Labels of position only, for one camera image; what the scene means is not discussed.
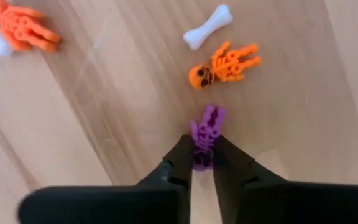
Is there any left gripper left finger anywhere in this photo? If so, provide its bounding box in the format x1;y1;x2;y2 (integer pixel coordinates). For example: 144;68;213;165
17;133;196;224

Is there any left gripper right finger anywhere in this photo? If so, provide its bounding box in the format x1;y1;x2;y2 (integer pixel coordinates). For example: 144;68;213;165
212;134;358;224

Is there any purple skeleton toy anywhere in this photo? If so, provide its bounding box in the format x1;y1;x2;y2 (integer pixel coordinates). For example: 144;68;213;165
190;104;228;172

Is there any orange skeleton toy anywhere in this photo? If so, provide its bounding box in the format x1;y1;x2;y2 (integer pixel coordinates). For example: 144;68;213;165
187;40;262;91
0;0;62;53

